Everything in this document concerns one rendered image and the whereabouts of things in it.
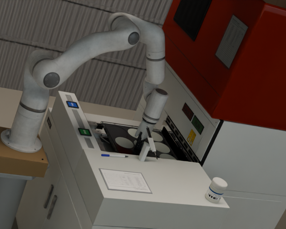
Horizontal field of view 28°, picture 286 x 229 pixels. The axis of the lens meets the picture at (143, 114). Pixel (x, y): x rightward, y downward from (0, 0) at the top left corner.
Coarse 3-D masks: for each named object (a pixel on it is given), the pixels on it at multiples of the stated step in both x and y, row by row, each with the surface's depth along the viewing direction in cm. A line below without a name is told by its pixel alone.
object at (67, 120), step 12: (60, 96) 296; (72, 96) 301; (60, 108) 293; (72, 108) 289; (60, 120) 290; (72, 120) 278; (84, 120) 282; (60, 132) 288; (72, 132) 273; (72, 144) 270; (84, 144) 262; (96, 144) 265; (72, 156) 268; (72, 168) 266
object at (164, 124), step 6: (162, 126) 322; (168, 126) 315; (162, 132) 322; (168, 132) 314; (174, 132) 311; (174, 138) 308; (180, 144) 301; (174, 150) 308; (180, 150) 300; (186, 150) 297; (186, 156) 294
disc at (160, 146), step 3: (156, 144) 301; (159, 144) 302; (162, 144) 303; (156, 147) 298; (159, 147) 299; (162, 147) 300; (165, 147) 302; (159, 150) 296; (162, 150) 297; (165, 150) 298; (168, 150) 300
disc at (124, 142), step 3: (117, 138) 291; (120, 138) 292; (123, 138) 294; (117, 141) 288; (120, 141) 290; (123, 141) 291; (126, 141) 292; (129, 141) 293; (120, 144) 287; (123, 144) 288; (126, 144) 289; (129, 144) 290; (132, 144) 291; (126, 147) 286; (129, 147) 288; (132, 147) 289
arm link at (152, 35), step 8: (112, 16) 253; (120, 16) 251; (128, 16) 255; (136, 24) 255; (144, 24) 254; (152, 24) 255; (144, 32) 254; (152, 32) 254; (160, 32) 256; (144, 40) 256; (152, 40) 255; (160, 40) 256; (152, 48) 258; (160, 48) 258; (152, 56) 260; (160, 56) 260
